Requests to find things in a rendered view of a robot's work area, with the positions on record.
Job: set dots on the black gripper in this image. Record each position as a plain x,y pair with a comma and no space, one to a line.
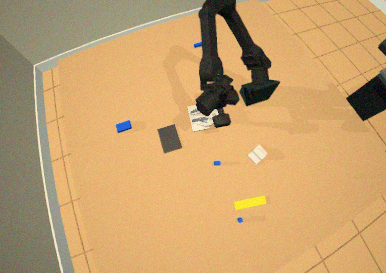
221,120

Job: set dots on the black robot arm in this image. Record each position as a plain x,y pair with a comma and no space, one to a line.
211,68

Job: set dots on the yellow flat bar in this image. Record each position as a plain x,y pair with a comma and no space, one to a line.
249,202

